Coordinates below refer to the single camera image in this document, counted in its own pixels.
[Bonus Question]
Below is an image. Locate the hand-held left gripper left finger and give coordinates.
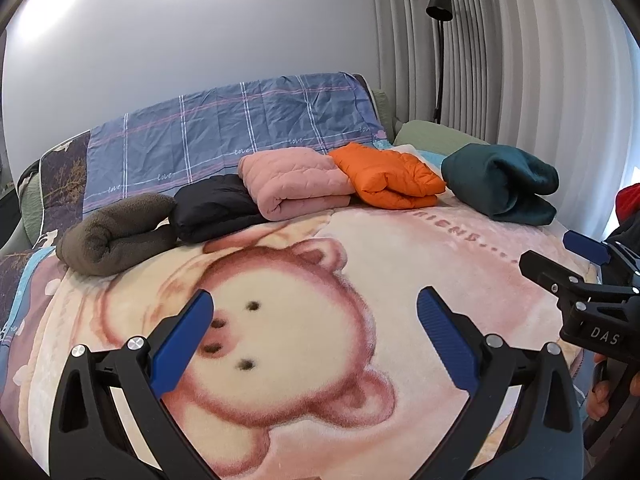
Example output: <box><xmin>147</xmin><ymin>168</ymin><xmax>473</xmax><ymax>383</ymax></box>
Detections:
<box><xmin>47</xmin><ymin>289</ymin><xmax>220</xmax><ymax>480</ymax></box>

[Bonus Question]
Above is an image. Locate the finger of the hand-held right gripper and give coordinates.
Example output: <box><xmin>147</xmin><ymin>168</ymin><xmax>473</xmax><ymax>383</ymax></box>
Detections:
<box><xmin>562</xmin><ymin>230</ymin><xmax>640</xmax><ymax>286</ymax></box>
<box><xmin>519</xmin><ymin>251</ymin><xmax>592</xmax><ymax>307</ymax></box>

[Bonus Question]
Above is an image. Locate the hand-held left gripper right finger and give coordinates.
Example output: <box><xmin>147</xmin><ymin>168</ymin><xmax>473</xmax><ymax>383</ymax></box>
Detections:
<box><xmin>412</xmin><ymin>286</ymin><xmax>584</xmax><ymax>480</ymax></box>

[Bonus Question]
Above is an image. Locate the orange puffer jacket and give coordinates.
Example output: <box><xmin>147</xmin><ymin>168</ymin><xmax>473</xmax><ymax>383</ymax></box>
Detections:
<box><xmin>328</xmin><ymin>142</ymin><xmax>447</xmax><ymax>210</ymax></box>

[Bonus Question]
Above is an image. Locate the person's right forearm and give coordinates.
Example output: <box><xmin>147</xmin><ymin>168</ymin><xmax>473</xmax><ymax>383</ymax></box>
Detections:
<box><xmin>602</xmin><ymin>185</ymin><xmax>640</xmax><ymax>261</ymax></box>

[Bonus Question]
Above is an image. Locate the person's right hand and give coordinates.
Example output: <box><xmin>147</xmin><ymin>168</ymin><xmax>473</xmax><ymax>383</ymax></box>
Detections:
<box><xmin>586</xmin><ymin>353</ymin><xmax>609</xmax><ymax>422</ymax></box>

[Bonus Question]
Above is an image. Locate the dark teal garment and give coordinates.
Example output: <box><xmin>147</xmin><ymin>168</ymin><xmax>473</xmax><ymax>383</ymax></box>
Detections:
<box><xmin>441</xmin><ymin>143</ymin><xmax>560</xmax><ymax>226</ymax></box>

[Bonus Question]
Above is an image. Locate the brown fleece garment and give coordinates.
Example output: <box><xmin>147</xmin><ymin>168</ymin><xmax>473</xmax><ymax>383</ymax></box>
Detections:
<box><xmin>56</xmin><ymin>192</ymin><xmax>178</xmax><ymax>277</ymax></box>

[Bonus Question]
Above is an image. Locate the black puffer jacket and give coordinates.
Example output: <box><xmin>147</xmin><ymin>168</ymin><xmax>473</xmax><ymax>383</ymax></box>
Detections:
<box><xmin>168</xmin><ymin>174</ymin><xmax>266</xmax><ymax>243</ymax></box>

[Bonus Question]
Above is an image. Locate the bear printed blanket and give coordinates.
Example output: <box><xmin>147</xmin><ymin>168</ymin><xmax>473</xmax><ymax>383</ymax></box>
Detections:
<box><xmin>10</xmin><ymin>144</ymin><xmax>601</xmax><ymax>480</ymax></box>

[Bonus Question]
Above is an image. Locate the green pillow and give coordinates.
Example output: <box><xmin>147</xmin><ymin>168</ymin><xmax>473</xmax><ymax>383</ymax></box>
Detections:
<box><xmin>392</xmin><ymin>120</ymin><xmax>493</xmax><ymax>150</ymax></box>

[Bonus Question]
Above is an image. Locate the white pleated curtain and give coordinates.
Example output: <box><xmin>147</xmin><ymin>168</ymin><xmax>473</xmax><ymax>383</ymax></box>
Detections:
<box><xmin>370</xmin><ymin>0</ymin><xmax>640</xmax><ymax>241</ymax></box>

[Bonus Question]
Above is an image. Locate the pink quilted jacket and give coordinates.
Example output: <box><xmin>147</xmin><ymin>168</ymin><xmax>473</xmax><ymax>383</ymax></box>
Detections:
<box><xmin>237</xmin><ymin>149</ymin><xmax>357</xmax><ymax>222</ymax></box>

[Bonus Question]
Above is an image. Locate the dark tree print quilt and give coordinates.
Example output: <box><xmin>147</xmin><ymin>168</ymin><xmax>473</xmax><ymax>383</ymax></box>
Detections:
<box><xmin>0</xmin><ymin>130</ymin><xmax>92</xmax><ymax>376</ymax></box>

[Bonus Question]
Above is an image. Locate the blue plaid duvet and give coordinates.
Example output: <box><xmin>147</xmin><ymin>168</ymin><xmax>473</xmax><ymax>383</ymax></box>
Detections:
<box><xmin>82</xmin><ymin>71</ymin><xmax>388</xmax><ymax>215</ymax></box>

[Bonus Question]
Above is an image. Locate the black floor lamp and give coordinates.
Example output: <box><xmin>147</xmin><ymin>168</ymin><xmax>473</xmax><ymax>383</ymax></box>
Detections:
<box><xmin>425</xmin><ymin>0</ymin><xmax>453</xmax><ymax>126</ymax></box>

